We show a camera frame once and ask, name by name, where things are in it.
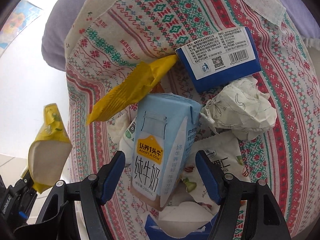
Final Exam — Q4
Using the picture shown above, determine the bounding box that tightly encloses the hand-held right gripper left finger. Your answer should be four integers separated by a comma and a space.
35, 151, 127, 240

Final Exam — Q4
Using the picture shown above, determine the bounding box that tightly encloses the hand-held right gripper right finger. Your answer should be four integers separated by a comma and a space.
195, 150, 292, 240

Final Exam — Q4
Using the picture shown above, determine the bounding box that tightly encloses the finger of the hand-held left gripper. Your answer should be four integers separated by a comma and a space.
16, 169, 38, 197

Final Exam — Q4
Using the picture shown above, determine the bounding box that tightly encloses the white nut snack packet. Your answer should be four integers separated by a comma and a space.
180, 136, 252, 200

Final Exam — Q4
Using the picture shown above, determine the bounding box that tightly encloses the yellow flowered tissue packet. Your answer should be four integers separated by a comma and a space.
26, 103, 73, 194

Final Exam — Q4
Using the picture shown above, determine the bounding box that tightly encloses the light blue milk carton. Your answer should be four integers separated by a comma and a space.
130, 93, 202, 211

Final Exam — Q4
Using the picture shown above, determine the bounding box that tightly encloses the white paper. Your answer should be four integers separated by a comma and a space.
200, 77, 277, 141

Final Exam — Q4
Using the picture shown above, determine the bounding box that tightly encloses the yellow crinkled wrapper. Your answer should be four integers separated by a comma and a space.
86, 54, 179, 125

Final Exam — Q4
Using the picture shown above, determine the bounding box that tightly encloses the blue cardboard box white label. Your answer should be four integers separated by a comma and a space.
175, 27, 262, 93

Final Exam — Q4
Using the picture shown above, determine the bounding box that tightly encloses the white green label packet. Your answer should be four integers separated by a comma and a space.
119, 119, 138, 165

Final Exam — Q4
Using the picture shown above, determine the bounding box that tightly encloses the white crumpled tissue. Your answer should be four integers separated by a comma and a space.
107, 112, 137, 145

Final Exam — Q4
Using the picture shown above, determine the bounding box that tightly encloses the white tissue sheet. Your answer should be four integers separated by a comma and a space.
157, 200, 217, 240

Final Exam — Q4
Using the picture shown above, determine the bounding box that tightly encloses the blue torn tissue box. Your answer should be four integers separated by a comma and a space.
144, 214, 218, 240

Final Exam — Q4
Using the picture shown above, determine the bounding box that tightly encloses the patterned red green cloth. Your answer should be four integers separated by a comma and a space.
64, 0, 320, 240

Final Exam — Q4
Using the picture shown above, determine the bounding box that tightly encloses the white paper towel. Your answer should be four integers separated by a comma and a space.
225, 0, 287, 27

